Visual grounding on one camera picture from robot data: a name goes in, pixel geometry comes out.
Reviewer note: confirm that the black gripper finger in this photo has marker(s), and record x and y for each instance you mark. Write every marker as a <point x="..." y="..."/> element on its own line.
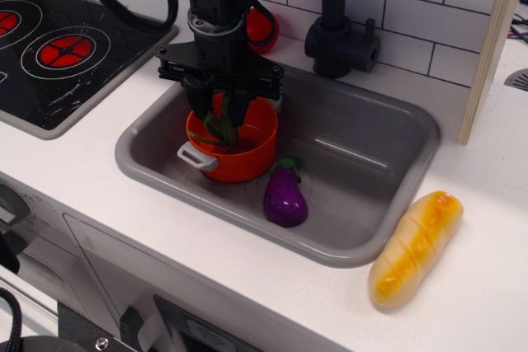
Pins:
<point x="239" y="102"/>
<point x="199" y="94"/>

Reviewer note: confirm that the black toy stove top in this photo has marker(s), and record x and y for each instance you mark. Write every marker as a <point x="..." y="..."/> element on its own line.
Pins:
<point x="61" y="58"/>

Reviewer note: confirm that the purple toy beet green leaves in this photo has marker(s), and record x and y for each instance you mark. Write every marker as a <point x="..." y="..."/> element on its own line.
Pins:
<point x="223" y="135"/>

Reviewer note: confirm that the grey plastic sink basin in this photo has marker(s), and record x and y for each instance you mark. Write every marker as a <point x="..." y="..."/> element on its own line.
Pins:
<point x="347" y="164"/>

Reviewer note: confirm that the toy bread loaf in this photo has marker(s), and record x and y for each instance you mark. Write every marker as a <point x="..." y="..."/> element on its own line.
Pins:
<point x="414" y="248"/>

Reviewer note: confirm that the dark grey toy faucet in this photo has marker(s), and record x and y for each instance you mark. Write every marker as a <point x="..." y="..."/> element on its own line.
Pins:
<point x="335" y="47"/>

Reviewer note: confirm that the light wooden side panel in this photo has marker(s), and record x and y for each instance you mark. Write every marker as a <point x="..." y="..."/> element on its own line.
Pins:
<point x="488" y="60"/>

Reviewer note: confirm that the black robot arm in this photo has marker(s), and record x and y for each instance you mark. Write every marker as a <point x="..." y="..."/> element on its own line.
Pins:
<point x="218" y="17"/>

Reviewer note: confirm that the purple toy eggplant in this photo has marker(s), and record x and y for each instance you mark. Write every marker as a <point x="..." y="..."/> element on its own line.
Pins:
<point x="284" y="203"/>

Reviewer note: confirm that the white toy oven front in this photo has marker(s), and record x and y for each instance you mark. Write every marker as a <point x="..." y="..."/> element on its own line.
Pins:
<point x="152" y="303"/>

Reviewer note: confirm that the grey oven knob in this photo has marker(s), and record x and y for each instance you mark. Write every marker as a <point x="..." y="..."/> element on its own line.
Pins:
<point x="13" y="207"/>

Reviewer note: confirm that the grey round drain grate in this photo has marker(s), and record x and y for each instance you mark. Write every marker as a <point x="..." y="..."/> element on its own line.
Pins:
<point x="518" y="79"/>

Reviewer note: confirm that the orange toy pot grey handles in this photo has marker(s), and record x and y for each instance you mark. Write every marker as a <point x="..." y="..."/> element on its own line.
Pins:
<point x="254" y="154"/>

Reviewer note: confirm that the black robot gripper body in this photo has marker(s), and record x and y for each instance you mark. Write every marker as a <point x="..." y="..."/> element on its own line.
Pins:
<point x="224" y="60"/>

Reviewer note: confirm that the black metal base plate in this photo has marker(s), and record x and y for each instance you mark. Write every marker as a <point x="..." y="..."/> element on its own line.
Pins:
<point x="75" y="333"/>

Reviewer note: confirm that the red toy tomato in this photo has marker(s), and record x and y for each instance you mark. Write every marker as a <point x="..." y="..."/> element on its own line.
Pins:
<point x="262" y="36"/>

